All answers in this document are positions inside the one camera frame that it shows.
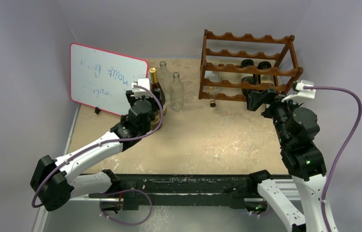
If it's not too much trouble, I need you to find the dark gold-capped wine bottle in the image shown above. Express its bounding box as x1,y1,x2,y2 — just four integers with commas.
149,68,167,115

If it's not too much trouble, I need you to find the clear slim glass bottle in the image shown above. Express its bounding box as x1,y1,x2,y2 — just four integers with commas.
158,61,172,102

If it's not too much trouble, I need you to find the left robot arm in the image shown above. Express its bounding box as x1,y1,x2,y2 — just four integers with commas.
30,85,163,211

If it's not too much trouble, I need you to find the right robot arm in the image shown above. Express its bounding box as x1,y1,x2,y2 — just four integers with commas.
247,88,338,232

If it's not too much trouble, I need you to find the brown wooden wine rack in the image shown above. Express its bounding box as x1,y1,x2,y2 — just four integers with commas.
198,29,304,100

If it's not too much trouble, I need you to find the clear labelled bottle in rack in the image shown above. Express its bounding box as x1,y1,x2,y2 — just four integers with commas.
205,71,221,108

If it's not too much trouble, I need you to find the red framed whiteboard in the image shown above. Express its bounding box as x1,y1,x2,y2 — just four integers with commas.
70,43,149,115

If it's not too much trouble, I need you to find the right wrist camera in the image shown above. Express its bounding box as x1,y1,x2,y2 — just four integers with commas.
281,80,316,104

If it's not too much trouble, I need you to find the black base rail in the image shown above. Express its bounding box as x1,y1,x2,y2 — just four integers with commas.
89,171,270,214

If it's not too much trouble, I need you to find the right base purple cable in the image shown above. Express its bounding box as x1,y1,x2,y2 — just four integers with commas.
248,198,274,219

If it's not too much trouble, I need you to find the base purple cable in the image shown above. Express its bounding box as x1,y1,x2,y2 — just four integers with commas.
248,198,274,219
99,188,153,226

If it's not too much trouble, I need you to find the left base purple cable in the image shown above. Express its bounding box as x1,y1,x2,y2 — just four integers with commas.
99,188,153,226

